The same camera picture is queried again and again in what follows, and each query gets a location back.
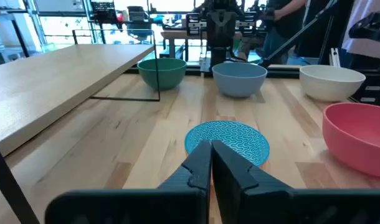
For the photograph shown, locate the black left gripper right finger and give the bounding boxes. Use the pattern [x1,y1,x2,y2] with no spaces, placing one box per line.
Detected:
[211,139,380,224]

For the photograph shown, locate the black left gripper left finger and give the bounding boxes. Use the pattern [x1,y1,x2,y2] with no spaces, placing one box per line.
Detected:
[45,139,212,224]

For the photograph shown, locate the wooden shelf with black legs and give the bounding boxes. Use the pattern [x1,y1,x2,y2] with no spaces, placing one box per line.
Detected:
[0,29,161,224]

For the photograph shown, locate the wooden background table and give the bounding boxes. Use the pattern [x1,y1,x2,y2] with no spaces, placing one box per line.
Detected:
[160,29,244,60]

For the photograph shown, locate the blue-grey bowl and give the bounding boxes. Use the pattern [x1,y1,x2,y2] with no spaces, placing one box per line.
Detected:
[211,62,268,98]

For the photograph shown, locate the person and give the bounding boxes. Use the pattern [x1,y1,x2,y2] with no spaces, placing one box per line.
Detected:
[341,0,380,68]
[263,0,310,65]

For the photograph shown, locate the green bowl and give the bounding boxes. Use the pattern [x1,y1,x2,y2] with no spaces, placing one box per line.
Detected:
[136,58,188,91]

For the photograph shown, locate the blue wavy-patterned small bowl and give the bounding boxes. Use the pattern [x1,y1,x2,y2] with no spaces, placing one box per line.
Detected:
[184,120,270,167]

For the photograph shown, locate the black office chair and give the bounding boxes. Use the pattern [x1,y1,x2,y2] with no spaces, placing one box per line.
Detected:
[126,5,154,44]

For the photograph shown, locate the white bowl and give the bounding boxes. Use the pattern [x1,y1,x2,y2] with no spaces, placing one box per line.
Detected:
[299,64,366,103]

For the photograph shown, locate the coral pink bowl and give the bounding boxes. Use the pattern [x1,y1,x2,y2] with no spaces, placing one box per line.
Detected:
[322,102,380,179]

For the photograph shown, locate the black stand with white labels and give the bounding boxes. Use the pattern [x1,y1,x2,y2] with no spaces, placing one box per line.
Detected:
[348,11,380,107]

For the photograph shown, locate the black background desk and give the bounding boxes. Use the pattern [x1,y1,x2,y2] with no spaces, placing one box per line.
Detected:
[0,8,31,59]

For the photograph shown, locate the black table frame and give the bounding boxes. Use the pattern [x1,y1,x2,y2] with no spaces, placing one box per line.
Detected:
[124,63,303,79]

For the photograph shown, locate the black diagonal frame brace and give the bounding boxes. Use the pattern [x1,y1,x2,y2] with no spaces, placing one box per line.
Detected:
[260,0,339,68]

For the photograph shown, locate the white metal bracket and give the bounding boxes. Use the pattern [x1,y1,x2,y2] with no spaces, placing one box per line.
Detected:
[329,47,341,68]

